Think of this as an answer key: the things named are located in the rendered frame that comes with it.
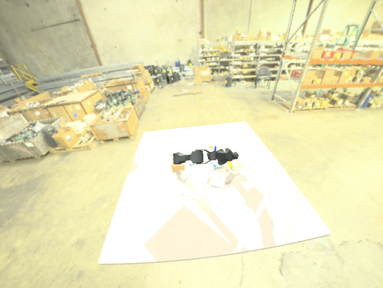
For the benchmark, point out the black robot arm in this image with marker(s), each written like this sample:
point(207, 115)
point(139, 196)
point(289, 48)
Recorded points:
point(197, 157)

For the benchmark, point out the white keyboard with letter keys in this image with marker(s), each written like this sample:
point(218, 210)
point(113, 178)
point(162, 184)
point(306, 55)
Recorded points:
point(215, 165)

